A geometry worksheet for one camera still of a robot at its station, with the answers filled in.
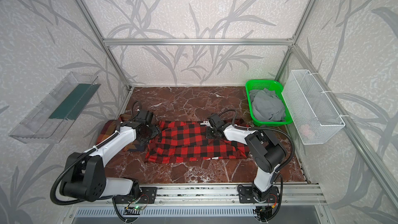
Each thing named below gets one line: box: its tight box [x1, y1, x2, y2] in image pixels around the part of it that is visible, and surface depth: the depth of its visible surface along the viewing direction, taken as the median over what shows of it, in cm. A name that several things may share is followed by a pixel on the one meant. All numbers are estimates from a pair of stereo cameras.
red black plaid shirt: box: [145, 119, 251, 164], surface depth 90 cm
